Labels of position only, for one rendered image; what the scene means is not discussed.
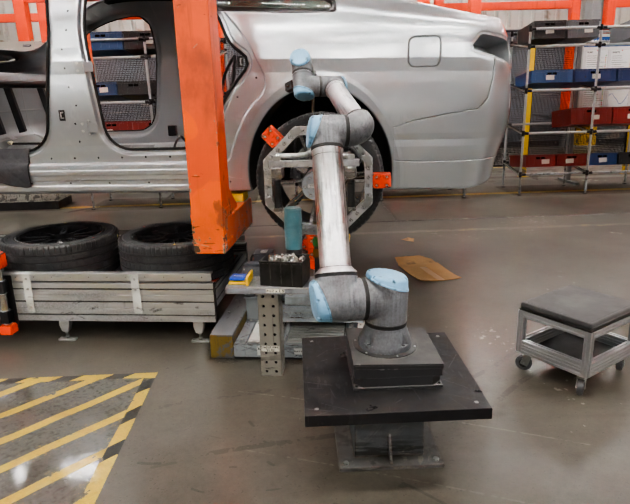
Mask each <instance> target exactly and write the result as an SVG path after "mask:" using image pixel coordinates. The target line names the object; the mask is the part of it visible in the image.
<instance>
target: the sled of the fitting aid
mask: <svg viewBox="0 0 630 504"><path fill-rule="evenodd" d="M285 295H286V294H282V308H283V322H318V321H317V320H316V319H315V317H314V315H313V312H312V308H311V305H291V304H285ZM340 323H364V320H361V321H346V322H340Z"/></svg>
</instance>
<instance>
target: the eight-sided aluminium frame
mask: <svg viewBox="0 0 630 504"><path fill-rule="evenodd" d="M303 130H304V131H303ZM306 133H307V126H295V127H293V128H292V129H291V130H290V131H289V132H288V134H287V135H286V136H285V137H284V138H283V139H282V140H281V141H280V142H279V143H278V144H277V146H276V147H275V148H274V149H273V150H272V151H271V152H270V153H269V154H268V155H267V156H266V158H265V159H264V160H263V170H264V189H265V205H266V206H267V207H268V208H269V209H270V210H271V211H273V212H274V213H275V214H276V215H277V216H278V217H279V218H280V219H281V220H282V221H283V222H284V210H283V211H281V212H275V211H274V207H275V206H274V205H275V204H274V202H275V201H274V185H273V184H274V183H273V180H274V179H271V168H272V167H271V168H269V167H268V161H269V160H273V156H274V155H276V154H277V153H282V152H283V151H284V150H285V149H286V148H287V146H288V145H289V144H290V143H291V142H292V141H293V140H294V139H295V138H296V137H297V136H298V135H306ZM290 135H291V136H290ZM284 142H285V143H284ZM354 147H355V148H356V147H357V148H358V149H357V151H358V153H359V154H360V156H362V160H363V161H364V199H363V200H362V201H361V202H360V203H359V204H358V205H357V206H356V210H355V211H351V212H350V213H349V214H348V215H347V217H348V228H349V227H350V226H351V225H352V224H353V223H354V222H355V221H356V220H357V219H358V218H359V217H360V216H361V215H362V214H363V213H364V212H365V211H366V210H367V209H368V208H369V207H370V206H371V205H372V204H373V158H372V156H371V155H370V154H369V153H368V152H367V151H366V150H365V149H364V148H363V147H362V146H361V145H357V146H354ZM362 154H364V155H362ZM368 167H369V168H368ZM368 176H369V177H368ZM368 193H369V194H368ZM306 231H307V232H306ZM304 234H308V235H317V225H302V235H304Z"/></svg>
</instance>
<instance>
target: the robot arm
mask: <svg viewBox="0 0 630 504"><path fill-rule="evenodd" d="M290 63H291V66H292V78H293V79H292V80H290V81H288V82H286V83H285V91H286V92H288V93H290V92H292V91H294V96H295V98H296V99H298V100H300V101H310V100H312V99H313V98H314V97H328V98H329V99H330V101H331V102H332V104H333V106H334V107H335V109H336V111H337V112H338V114H339V115H323V114H321V115H313V116H311V117H310V119H309V121H308V126H307V133H306V147H307V148H311V153H312V160H313V175H314V190H315V205H316V220H317V235H318V249H319V264H320V268H319V270H318V271H317V272H316V273H315V280H311V281H310V283H309V295H310V302H311V308H312V312H313V315H314V317H315V319H316V320H317V321H318V322H329V323H332V322H346V321H361V320H365V323H364V326H363V328H362V330H361V333H360V335H359V341H358V344H359V346H360V347H361V348H362V349H364V350H366V351H368V352H370V353H374V354H379V355H397V354H401V353H404V352H406V351H408V350H409V349H410V348H411V337H410V334H409V331H408V328H407V309H408V291H409V288H408V278H407V277H406V276H405V275H404V274H403V273H401V272H398V271H395V270H391V269H385V268H384V269H382V268H374V269H370V270H368V271H367V272H366V277H361V278H358V276H357V271H356V270H355V269H354V268H353V267H352V266H351V257H350V244H349V230H348V217H347V204H346V191H345V178H344V164H343V147H353V146H357V145H360V144H362V143H364V142H365V141H367V140H368V139H369V138H370V137H371V135H372V133H373V131H374V120H373V117H372V116H371V115H370V113H369V112H368V111H366V110H364V109H361V108H360V106H359V105H358V104H357V102H356V101H355V99H354V98H353V97H352V95H351V94H350V93H349V91H348V90H347V80H346V78H345V77H344V76H340V75H338V76H317V74H316V70H315V71H314V69H313V66H312V62H311V57H310V54H309V52H308V51H307V50H305V49H302V48H299V49H296V50H294V51H293V52H292V53H291V55H290Z"/></svg>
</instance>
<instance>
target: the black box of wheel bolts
mask: <svg viewBox="0 0 630 504"><path fill-rule="evenodd" d="M309 256H310V254H294V253H292V254H289V253H267V254H266V255H265V256H264V257H263V258H262V259H261V260H259V268H260V285H261V286H280V287H299V288H303V286H304V285H305V284H306V282H307V281H308V280H309V278H310V267H309Z"/></svg>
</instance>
